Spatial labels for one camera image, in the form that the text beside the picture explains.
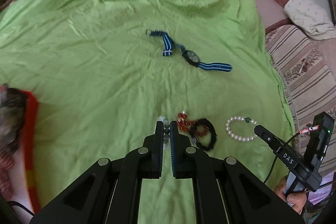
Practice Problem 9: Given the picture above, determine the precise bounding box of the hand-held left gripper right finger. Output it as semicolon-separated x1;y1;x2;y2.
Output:
169;120;306;224

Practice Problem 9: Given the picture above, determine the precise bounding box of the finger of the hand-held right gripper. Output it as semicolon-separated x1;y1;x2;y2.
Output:
254;125;284;152

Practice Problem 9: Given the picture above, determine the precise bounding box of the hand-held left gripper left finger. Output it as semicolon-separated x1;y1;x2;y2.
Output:
29;120;166;224

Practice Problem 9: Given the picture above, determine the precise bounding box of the grey bead bracelet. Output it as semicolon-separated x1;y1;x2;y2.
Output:
157;116;171;153

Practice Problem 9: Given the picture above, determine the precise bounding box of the white pearl bracelet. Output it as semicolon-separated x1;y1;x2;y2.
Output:
225;116;259;143

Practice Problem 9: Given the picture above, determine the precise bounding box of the red gift box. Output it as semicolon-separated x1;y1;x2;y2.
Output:
0;84;42;214

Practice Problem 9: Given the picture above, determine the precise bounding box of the pink checkered scrunchie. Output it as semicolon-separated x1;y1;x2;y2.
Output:
0;145;27;199

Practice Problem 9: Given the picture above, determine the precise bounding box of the person's right hand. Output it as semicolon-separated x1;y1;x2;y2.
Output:
274;176;310;214

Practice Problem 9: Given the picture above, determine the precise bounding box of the striped sofa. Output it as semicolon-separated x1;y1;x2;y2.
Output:
253;0;336;188

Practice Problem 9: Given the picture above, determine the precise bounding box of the green blanket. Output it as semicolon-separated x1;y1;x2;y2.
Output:
0;0;296;224

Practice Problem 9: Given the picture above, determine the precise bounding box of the white floral pillow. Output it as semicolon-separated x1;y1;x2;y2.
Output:
283;0;336;41

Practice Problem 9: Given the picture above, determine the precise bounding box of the black cable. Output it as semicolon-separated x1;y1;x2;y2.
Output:
263;132;300;184

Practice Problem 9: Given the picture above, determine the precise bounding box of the red bead bracelet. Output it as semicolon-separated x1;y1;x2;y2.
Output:
177;111;208;139

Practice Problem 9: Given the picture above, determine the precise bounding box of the black bead bracelet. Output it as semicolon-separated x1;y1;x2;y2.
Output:
189;118;218;152

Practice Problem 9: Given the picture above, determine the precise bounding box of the blue striped strap watch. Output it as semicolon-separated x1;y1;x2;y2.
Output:
146;28;233;73

